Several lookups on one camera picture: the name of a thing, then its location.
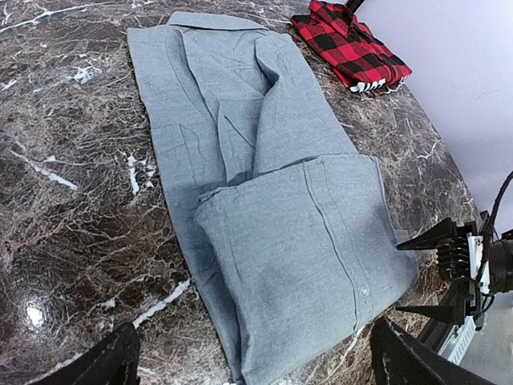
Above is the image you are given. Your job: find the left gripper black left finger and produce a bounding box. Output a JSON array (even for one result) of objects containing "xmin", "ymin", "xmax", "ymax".
[{"xmin": 35, "ymin": 322, "xmax": 140, "ymax": 385}]

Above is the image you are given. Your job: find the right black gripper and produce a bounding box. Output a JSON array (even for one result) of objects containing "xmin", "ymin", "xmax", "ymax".
[{"xmin": 395, "ymin": 218, "xmax": 491, "ymax": 326}]

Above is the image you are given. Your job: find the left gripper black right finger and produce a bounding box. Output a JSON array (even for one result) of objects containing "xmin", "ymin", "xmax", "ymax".
[{"xmin": 370, "ymin": 318, "xmax": 493, "ymax": 385}]

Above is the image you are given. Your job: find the grey long sleeve shirt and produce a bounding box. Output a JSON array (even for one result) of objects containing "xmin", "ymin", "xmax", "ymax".
[{"xmin": 127, "ymin": 11, "xmax": 418, "ymax": 384}]

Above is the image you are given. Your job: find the red black plaid shirt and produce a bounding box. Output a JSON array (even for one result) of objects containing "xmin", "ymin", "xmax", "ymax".
[{"xmin": 290, "ymin": 1, "xmax": 412, "ymax": 93}]

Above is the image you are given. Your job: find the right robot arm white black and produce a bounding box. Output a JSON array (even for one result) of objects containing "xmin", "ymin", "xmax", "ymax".
[{"xmin": 397, "ymin": 175, "xmax": 512, "ymax": 330}]

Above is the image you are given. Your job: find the white slotted cable duct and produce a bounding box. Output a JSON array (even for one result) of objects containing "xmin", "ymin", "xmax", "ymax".
[{"xmin": 438, "ymin": 316, "xmax": 477, "ymax": 366}]

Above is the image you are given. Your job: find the black right corner post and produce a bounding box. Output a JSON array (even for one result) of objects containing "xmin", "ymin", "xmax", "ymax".
[{"xmin": 345, "ymin": 0, "xmax": 365, "ymax": 13}]

